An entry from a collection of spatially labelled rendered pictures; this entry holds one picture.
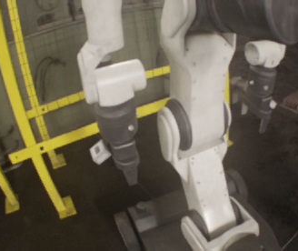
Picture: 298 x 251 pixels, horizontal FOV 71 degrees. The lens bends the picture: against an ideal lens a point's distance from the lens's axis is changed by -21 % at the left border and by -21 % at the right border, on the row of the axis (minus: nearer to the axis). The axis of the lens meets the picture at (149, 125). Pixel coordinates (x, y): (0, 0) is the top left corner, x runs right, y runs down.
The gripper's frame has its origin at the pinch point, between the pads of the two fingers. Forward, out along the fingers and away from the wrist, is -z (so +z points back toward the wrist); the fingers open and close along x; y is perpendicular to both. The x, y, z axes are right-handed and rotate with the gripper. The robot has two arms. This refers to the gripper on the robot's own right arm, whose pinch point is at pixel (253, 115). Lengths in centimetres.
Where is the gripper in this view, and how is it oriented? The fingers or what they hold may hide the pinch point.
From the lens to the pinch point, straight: 83.1
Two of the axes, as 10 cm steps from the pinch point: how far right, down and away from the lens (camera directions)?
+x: -3.8, -5.8, 7.2
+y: -9.2, 2.8, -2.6
